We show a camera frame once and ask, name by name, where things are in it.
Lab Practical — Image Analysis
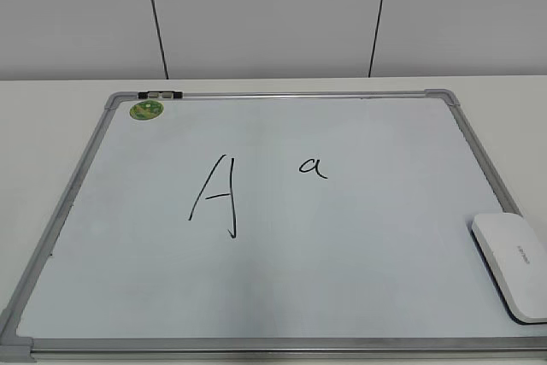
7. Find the white board with grey frame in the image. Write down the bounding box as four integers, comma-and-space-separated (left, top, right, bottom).
1, 90, 546, 362

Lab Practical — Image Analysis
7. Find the black and silver frame clip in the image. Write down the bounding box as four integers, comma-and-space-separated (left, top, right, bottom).
138, 91, 183, 100

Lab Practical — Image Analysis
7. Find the round green sticker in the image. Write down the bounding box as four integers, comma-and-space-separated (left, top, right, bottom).
129, 100, 164, 121

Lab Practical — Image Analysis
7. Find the white board eraser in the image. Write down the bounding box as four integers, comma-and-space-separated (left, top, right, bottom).
471, 213, 546, 324

